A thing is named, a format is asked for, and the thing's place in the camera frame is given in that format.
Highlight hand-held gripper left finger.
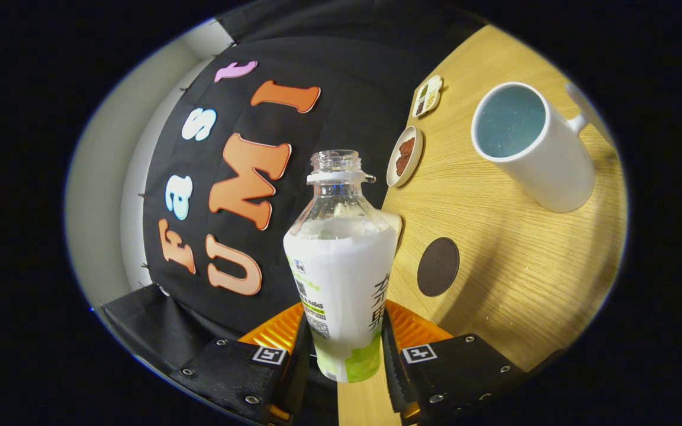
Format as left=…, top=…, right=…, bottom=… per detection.
left=169, top=302, right=312, bottom=426

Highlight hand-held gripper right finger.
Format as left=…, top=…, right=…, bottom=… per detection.
left=381, top=301, right=525, bottom=426

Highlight white green juice bottle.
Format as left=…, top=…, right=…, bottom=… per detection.
left=283, top=149, right=399, bottom=383

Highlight dark brown round coaster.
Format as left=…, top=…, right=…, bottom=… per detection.
left=417, top=237, right=461, bottom=298

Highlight white cup blue inside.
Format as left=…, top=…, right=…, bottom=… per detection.
left=471, top=81, right=617, bottom=214

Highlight wooden table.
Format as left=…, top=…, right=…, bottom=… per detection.
left=336, top=24, right=629, bottom=426

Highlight white plate with brown food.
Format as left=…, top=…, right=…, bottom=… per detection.
left=386, top=125, right=424, bottom=188

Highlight small divided snack dish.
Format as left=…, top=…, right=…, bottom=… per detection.
left=412, top=75, right=443, bottom=118

